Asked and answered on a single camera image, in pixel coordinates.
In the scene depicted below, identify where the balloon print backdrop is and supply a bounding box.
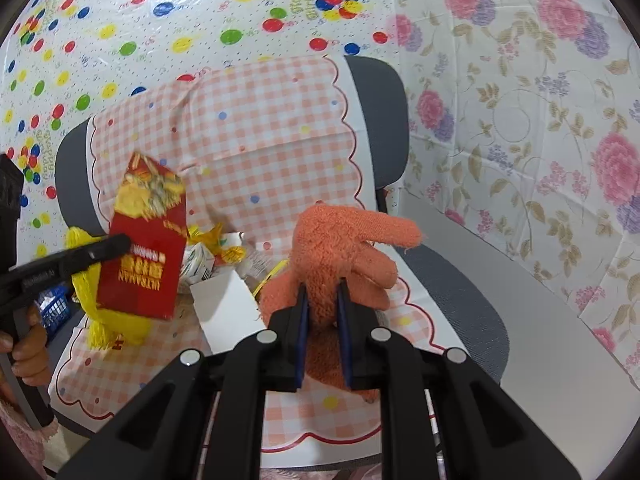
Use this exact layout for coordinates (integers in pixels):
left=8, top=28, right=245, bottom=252
left=0, top=0, right=397, bottom=263

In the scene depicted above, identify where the person's left forearm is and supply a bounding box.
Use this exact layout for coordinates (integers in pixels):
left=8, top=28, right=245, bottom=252
left=0, top=385, right=61, bottom=480

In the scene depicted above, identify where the white paper card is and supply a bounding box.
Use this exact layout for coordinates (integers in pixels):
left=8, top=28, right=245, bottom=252
left=189, top=260, right=272, bottom=357

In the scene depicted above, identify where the grey chair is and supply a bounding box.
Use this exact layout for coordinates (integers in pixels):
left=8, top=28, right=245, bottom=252
left=54, top=55, right=508, bottom=466

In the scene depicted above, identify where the crumpled white carton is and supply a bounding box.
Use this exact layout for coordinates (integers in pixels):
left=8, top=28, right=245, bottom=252
left=181, top=241, right=217, bottom=288

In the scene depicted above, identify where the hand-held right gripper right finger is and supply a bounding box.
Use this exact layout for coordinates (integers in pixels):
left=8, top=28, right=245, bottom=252
left=336, top=277, right=583, bottom=480

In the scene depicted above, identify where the orange knitted glove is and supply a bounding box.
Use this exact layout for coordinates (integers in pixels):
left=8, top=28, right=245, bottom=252
left=257, top=202, right=423, bottom=406

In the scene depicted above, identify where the red snack packet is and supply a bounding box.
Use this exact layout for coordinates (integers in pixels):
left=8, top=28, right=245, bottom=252
left=95, top=152, right=188, bottom=321

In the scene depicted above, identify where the person's pink fluffy clothing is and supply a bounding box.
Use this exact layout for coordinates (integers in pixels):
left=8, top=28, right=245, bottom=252
left=260, top=461, right=417, bottom=480

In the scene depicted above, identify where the blue plastic basket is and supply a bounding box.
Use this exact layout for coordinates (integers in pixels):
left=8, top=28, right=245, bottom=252
left=32, top=285, right=74, bottom=329

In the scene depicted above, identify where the pink checkered plastic sheet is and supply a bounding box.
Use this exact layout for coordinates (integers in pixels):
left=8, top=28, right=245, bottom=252
left=54, top=57, right=469, bottom=457

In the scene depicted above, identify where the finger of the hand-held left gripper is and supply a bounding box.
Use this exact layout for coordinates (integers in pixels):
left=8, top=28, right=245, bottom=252
left=60, top=233, right=132, bottom=275

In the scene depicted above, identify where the yellow plastic strap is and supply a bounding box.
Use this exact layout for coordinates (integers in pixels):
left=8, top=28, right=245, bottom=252
left=251, top=259, right=292, bottom=302

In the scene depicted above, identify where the floral print backdrop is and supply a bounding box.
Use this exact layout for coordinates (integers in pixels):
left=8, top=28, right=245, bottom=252
left=384, top=0, right=640, bottom=378

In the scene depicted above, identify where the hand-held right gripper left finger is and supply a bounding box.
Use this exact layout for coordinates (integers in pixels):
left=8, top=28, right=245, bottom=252
left=57, top=282, right=311, bottom=480

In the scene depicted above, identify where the yellow crinkled wrapper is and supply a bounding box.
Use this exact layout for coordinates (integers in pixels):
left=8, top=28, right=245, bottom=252
left=187, top=222, right=247, bottom=267

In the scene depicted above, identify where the person's left hand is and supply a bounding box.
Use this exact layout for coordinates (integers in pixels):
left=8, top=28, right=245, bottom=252
left=0, top=304, right=52, bottom=387

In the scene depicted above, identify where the clear plastic wrapper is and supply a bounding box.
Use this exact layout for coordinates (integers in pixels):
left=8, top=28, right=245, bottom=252
left=239, top=244, right=282, bottom=282

